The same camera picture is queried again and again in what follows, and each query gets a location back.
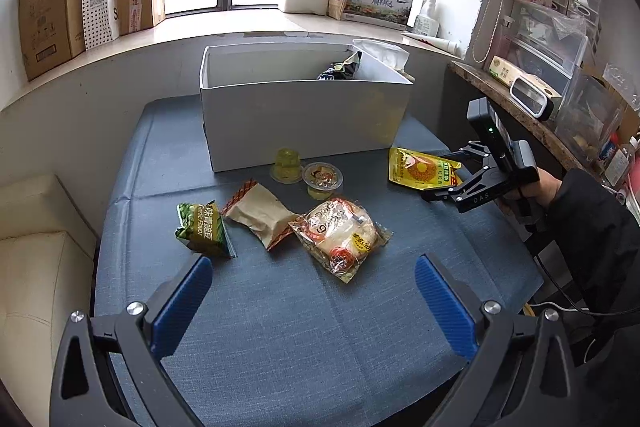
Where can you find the white digital clock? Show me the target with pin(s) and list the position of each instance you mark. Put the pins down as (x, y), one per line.
(531, 96)

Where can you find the small brown paper bag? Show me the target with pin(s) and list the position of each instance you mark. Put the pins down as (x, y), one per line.
(336, 7)

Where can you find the white cardboard box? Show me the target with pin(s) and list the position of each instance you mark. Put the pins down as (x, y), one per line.
(300, 127)

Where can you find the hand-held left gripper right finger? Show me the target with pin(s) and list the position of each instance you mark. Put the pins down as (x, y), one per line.
(445, 312)

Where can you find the clear bread packet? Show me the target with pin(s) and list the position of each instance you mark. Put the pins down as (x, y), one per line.
(340, 237)

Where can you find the yellow snack pouch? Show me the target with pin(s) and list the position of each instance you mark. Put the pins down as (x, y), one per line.
(415, 169)

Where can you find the person's right forearm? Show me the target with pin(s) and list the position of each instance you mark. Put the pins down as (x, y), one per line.
(595, 237)

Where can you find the dark blue snack packet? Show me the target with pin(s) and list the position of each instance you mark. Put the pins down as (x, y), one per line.
(340, 69)

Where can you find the wooden shelf top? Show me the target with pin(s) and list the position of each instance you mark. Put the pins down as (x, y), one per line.
(480, 87)

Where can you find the large brown cardboard box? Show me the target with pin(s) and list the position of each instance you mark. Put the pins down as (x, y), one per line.
(47, 17)

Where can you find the yellow white tissue pack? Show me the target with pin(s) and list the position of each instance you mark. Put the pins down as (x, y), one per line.
(505, 69)

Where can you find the beige packet with orange edges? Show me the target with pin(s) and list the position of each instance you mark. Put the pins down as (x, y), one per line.
(260, 212)

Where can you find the white tube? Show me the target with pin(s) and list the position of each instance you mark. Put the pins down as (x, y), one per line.
(432, 43)

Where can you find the cream leather sofa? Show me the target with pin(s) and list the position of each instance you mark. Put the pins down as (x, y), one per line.
(35, 267)

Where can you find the person's right hand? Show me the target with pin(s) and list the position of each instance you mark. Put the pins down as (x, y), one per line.
(547, 189)

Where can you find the clear plastic bag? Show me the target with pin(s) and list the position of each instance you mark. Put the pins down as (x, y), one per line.
(622, 79)

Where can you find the white plastic bottle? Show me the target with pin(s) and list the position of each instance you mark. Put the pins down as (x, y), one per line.
(426, 22)

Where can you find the jelly cup with printed lid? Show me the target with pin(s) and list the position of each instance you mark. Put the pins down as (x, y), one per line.
(322, 179)

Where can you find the small open cardboard box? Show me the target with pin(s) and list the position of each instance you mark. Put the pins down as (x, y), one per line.
(137, 4)

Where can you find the small green pea packet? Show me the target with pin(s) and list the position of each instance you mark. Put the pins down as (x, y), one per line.
(202, 229)

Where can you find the stone windowsill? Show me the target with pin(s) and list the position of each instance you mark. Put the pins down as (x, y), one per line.
(175, 42)

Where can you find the white desk organizer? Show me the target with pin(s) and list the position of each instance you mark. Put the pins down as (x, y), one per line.
(582, 7)

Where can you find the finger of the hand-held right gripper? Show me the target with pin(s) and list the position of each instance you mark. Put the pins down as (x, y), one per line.
(470, 153)
(445, 194)

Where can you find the clear plastic box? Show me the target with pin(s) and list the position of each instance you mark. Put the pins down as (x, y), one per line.
(587, 112)

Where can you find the yellow jelly cup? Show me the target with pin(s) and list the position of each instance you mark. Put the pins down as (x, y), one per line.
(286, 167)

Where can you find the clear plastic drawer unit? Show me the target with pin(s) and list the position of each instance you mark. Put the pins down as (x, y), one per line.
(540, 42)

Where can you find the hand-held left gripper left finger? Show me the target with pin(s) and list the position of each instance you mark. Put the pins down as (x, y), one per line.
(182, 302)

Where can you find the landscape printed box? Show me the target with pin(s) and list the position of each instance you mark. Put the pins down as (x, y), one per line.
(377, 4)

